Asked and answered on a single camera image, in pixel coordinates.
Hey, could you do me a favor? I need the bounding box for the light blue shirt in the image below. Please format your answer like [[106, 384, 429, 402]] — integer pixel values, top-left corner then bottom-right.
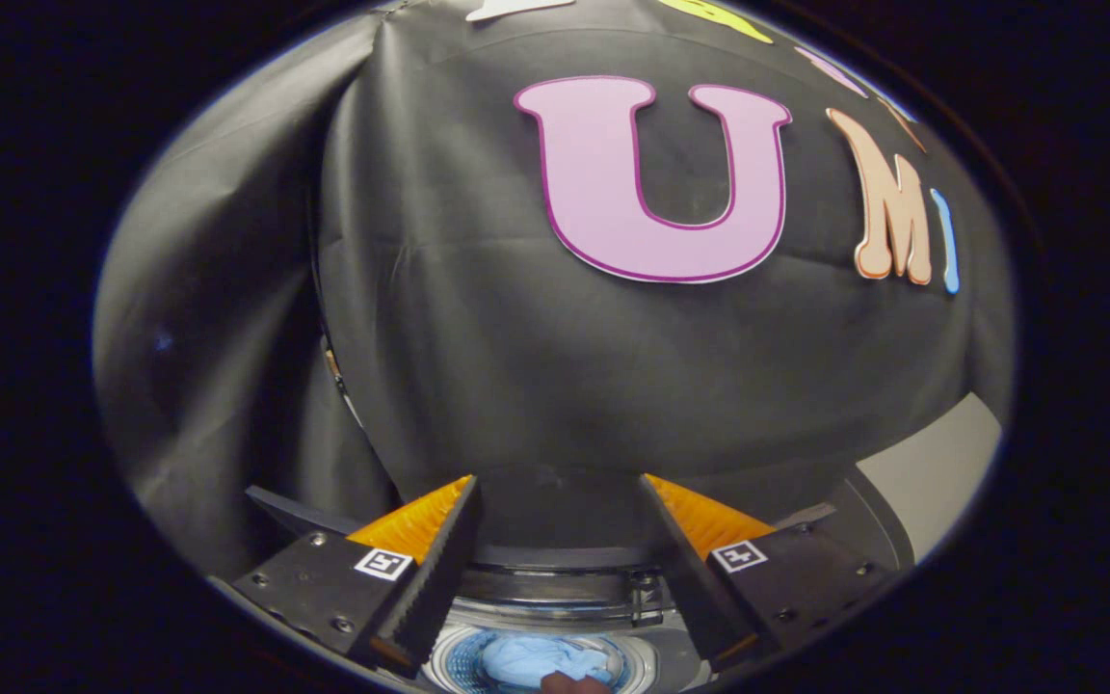
[[481, 634, 614, 690]]

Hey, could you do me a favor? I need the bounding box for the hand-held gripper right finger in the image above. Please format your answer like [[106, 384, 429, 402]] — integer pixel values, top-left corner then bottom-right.
[[638, 473, 895, 674]]

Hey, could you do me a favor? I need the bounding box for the beige cabinet with dark frame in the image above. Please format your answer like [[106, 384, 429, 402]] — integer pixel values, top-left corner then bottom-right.
[[834, 393, 1004, 570]]

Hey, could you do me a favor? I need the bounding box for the black backdrop cloth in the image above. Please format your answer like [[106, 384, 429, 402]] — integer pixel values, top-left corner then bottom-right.
[[92, 0, 1017, 579]]

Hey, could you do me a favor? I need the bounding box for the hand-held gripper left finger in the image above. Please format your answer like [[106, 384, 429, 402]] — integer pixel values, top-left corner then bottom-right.
[[225, 474, 484, 678]]

